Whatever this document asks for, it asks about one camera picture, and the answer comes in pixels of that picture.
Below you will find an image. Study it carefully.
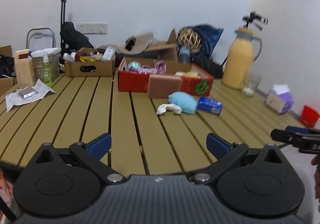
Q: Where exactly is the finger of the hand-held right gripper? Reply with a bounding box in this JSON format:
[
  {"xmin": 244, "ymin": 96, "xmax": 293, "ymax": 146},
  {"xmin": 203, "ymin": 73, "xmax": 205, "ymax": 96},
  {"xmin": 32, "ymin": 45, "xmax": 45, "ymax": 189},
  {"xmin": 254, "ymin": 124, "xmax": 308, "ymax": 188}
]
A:
[
  {"xmin": 271, "ymin": 128, "xmax": 303, "ymax": 146},
  {"xmin": 285, "ymin": 126, "xmax": 320, "ymax": 137}
]

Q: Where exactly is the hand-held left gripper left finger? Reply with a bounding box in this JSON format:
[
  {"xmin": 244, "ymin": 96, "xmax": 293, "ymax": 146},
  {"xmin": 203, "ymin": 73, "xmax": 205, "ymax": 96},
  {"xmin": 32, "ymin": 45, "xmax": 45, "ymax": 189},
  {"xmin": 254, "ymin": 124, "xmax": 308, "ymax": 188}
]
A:
[{"xmin": 36, "ymin": 133, "xmax": 125, "ymax": 186}]

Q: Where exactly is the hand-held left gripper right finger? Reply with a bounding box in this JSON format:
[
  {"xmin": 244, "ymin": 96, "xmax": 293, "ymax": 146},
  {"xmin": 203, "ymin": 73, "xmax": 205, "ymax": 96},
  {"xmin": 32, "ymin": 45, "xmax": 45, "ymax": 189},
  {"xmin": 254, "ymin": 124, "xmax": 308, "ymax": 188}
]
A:
[{"xmin": 191, "ymin": 133, "xmax": 285, "ymax": 186}]

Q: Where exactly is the red cardboard box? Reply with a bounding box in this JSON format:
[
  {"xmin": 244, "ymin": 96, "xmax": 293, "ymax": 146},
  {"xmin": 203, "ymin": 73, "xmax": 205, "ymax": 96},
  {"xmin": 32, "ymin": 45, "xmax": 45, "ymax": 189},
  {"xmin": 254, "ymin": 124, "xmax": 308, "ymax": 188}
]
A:
[{"xmin": 117, "ymin": 57, "xmax": 215, "ymax": 97}]

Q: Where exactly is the pink satin cloth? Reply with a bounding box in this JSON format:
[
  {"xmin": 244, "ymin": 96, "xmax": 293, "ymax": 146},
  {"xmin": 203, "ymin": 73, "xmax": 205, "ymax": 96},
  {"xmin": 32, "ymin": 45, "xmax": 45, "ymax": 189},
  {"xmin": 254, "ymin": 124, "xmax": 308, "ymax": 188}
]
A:
[{"xmin": 154, "ymin": 61, "xmax": 167, "ymax": 75}]

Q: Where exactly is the person's right hand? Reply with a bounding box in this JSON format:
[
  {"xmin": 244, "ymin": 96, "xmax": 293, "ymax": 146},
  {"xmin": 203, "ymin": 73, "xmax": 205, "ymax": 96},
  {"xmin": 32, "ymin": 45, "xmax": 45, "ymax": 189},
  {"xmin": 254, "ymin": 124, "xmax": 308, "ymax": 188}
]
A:
[{"xmin": 311, "ymin": 154, "xmax": 320, "ymax": 199}]

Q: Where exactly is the red bucket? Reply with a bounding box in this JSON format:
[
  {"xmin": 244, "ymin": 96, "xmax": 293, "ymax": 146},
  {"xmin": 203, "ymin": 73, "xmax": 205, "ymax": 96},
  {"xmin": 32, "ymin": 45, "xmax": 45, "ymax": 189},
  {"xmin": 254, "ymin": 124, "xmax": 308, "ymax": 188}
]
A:
[{"xmin": 299, "ymin": 105, "xmax": 320, "ymax": 128}]

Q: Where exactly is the purple tissue pack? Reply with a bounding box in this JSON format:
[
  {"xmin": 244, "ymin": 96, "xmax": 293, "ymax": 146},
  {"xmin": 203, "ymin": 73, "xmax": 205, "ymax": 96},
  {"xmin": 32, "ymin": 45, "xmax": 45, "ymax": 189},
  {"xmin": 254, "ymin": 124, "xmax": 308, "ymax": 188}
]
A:
[{"xmin": 264, "ymin": 84, "xmax": 294, "ymax": 115}]

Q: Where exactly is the blue packet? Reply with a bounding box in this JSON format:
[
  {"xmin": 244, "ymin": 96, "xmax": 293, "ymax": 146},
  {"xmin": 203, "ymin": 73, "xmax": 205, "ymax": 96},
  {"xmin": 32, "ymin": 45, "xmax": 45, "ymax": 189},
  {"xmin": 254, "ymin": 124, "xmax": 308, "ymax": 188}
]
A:
[{"xmin": 197, "ymin": 97, "xmax": 223, "ymax": 116}]

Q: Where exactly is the light blue plush toy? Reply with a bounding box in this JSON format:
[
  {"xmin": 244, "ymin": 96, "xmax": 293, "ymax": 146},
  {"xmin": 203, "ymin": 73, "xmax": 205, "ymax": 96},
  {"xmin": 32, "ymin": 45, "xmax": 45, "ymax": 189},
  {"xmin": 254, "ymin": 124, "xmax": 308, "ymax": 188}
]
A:
[{"xmin": 168, "ymin": 92, "xmax": 198, "ymax": 114}]

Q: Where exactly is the clear glass cup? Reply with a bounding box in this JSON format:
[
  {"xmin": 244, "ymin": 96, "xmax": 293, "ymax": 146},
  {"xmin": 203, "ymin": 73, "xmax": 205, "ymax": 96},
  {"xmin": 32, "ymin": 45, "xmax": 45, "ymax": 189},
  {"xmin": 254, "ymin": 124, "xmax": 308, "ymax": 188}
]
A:
[{"xmin": 241, "ymin": 74, "xmax": 262, "ymax": 98}]

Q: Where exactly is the black case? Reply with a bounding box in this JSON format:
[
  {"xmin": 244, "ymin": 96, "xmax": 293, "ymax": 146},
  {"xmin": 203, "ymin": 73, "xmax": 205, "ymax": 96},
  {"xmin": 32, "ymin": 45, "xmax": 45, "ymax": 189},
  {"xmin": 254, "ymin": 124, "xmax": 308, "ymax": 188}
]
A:
[{"xmin": 191, "ymin": 58, "xmax": 223, "ymax": 79}]

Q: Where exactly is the white paper sheet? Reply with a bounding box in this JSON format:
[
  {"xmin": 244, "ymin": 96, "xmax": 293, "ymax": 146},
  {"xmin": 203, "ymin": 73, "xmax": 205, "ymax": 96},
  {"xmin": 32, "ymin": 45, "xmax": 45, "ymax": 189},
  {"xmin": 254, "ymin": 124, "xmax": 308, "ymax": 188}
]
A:
[{"xmin": 5, "ymin": 79, "xmax": 57, "ymax": 112}]

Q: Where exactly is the pink sponge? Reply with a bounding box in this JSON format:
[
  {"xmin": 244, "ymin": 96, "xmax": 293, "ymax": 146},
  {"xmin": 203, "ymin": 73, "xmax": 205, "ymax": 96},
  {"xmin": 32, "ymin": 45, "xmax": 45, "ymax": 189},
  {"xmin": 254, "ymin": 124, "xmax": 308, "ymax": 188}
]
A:
[{"xmin": 147, "ymin": 75, "xmax": 182, "ymax": 99}]

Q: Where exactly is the yellow thermos jug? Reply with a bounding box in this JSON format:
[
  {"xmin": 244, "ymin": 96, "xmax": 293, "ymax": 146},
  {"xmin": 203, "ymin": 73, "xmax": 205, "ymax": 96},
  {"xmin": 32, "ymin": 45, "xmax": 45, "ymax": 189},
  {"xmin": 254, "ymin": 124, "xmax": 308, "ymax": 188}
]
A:
[{"xmin": 221, "ymin": 27, "xmax": 263, "ymax": 90}]

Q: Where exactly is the shiny green ball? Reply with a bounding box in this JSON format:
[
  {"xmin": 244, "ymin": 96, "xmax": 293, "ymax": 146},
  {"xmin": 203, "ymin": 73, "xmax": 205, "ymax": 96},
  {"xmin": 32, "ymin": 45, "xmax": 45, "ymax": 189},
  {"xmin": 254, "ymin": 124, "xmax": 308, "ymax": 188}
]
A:
[{"xmin": 128, "ymin": 61, "xmax": 142, "ymax": 72}]

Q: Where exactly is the green spray bottle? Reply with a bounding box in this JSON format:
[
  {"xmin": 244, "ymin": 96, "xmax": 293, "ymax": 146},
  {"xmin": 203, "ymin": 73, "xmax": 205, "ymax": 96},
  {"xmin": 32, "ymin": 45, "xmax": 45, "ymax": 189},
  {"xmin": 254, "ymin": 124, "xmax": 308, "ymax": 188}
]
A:
[{"xmin": 41, "ymin": 55, "xmax": 53, "ymax": 86}]

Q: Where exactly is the silver foil packet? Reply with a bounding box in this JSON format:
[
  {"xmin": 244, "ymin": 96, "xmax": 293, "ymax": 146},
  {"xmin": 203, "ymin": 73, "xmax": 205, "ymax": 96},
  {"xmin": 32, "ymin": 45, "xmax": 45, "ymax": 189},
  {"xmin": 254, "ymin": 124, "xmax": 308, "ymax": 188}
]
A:
[{"xmin": 19, "ymin": 87, "xmax": 38, "ymax": 100}]

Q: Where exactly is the white carton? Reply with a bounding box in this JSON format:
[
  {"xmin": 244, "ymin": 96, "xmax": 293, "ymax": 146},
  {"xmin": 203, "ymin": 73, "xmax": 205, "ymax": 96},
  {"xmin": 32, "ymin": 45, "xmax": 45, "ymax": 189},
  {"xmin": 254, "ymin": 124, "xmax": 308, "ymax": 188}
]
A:
[{"xmin": 102, "ymin": 47, "xmax": 116, "ymax": 62}]

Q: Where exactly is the white bottle with red cap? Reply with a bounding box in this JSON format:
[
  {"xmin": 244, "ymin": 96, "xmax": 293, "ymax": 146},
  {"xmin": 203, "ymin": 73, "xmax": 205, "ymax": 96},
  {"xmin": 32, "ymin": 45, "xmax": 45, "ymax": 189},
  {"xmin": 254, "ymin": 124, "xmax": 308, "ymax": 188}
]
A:
[{"xmin": 63, "ymin": 52, "xmax": 80, "ymax": 62}]

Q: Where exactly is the light blue bottle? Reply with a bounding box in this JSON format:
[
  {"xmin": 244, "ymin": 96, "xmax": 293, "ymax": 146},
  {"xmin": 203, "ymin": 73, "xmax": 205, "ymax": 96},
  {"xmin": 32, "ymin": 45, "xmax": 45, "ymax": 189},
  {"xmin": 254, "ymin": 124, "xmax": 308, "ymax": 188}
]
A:
[{"xmin": 178, "ymin": 45, "xmax": 191, "ymax": 63}]

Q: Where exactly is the clear container with white lid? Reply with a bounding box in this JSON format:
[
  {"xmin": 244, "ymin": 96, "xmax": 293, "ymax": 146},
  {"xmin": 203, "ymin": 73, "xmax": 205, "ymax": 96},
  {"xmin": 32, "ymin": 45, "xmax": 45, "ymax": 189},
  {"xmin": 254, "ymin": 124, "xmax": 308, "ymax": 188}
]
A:
[{"xmin": 31, "ymin": 48, "xmax": 61, "ymax": 82}]

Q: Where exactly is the red white patterned cloth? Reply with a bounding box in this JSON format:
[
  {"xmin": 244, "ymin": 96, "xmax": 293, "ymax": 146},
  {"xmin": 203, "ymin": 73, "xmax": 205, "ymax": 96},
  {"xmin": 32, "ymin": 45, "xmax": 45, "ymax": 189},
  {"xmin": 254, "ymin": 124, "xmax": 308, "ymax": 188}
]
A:
[{"xmin": 0, "ymin": 169, "xmax": 20, "ymax": 222}]

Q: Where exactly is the dark blue cloth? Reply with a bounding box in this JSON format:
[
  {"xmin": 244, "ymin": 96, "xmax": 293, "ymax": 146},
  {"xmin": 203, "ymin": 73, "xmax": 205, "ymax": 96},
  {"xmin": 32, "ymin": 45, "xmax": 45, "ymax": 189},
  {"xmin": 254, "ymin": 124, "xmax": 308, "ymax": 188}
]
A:
[{"xmin": 192, "ymin": 24, "xmax": 224, "ymax": 61}]

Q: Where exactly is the open cardboard box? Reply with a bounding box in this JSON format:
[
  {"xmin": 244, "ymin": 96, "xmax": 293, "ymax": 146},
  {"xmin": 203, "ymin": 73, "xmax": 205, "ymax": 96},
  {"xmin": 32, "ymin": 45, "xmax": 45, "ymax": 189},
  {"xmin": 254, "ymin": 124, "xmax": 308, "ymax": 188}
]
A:
[{"xmin": 144, "ymin": 28, "xmax": 178, "ymax": 61}]

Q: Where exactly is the rattan ball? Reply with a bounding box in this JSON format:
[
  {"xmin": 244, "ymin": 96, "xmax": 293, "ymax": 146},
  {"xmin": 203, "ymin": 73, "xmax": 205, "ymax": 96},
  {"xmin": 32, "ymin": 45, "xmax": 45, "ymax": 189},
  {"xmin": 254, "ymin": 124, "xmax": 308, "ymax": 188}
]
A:
[{"xmin": 177, "ymin": 27, "xmax": 203, "ymax": 52}]

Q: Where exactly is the cardboard box with dark clothes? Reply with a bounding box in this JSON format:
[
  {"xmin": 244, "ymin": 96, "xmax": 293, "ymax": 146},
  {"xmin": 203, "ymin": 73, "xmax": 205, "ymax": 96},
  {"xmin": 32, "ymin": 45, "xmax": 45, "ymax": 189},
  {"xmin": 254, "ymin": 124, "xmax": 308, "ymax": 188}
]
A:
[{"xmin": 0, "ymin": 45, "xmax": 18, "ymax": 97}]

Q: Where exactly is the black trolley bag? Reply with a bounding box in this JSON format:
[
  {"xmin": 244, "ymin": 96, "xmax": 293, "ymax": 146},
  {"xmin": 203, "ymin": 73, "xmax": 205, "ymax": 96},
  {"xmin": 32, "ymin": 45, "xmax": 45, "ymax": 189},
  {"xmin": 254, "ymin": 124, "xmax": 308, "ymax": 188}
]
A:
[{"xmin": 61, "ymin": 22, "xmax": 95, "ymax": 51}]

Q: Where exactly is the small cardboard box with handle hole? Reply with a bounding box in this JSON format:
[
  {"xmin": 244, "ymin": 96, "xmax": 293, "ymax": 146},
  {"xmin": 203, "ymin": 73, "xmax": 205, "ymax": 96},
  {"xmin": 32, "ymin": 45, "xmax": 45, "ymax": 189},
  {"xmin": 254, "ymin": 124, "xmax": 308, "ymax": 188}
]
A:
[{"xmin": 64, "ymin": 54, "xmax": 117, "ymax": 78}]

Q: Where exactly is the white wall outlet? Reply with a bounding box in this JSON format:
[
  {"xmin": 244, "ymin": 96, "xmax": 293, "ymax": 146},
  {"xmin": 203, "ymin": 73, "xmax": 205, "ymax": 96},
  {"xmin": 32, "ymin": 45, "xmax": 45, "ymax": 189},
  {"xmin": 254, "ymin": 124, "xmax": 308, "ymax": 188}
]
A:
[{"xmin": 77, "ymin": 23, "xmax": 109, "ymax": 35}]

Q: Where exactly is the white metal folding frame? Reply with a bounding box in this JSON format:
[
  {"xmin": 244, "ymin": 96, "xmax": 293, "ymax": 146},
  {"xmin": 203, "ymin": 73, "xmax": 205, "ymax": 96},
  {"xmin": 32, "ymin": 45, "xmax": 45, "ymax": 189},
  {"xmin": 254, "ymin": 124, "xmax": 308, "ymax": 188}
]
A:
[{"xmin": 26, "ymin": 27, "xmax": 55, "ymax": 50}]

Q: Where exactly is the black trolley handle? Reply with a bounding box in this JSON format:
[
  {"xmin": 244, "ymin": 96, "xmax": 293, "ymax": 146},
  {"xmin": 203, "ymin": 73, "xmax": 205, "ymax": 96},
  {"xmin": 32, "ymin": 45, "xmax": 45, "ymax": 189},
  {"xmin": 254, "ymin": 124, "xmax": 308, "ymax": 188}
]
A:
[{"xmin": 58, "ymin": 0, "xmax": 70, "ymax": 50}]

